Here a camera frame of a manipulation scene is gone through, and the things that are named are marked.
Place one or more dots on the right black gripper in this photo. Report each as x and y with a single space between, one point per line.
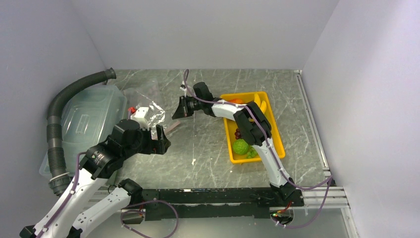
183 110

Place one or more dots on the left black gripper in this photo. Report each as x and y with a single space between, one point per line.
155 146

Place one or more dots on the clear zip top bag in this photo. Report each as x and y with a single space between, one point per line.
147 94

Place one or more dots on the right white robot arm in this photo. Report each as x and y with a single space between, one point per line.
253 126

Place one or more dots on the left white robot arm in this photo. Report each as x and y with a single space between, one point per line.
66 219

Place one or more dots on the red mango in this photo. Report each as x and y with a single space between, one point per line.
237 101

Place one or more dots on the purple grape bunch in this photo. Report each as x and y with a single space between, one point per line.
237 134

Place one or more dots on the green bumpy citrus fruit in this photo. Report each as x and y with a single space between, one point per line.
240 147

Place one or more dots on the yellow plastic tray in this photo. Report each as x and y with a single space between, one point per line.
231 126

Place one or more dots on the clear plastic storage box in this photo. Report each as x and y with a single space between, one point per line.
88 118

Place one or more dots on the yellow banana bunch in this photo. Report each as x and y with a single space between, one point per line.
260 103

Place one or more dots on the green grape bunch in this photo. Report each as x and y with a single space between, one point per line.
252 153

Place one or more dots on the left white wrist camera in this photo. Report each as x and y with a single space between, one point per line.
140 115

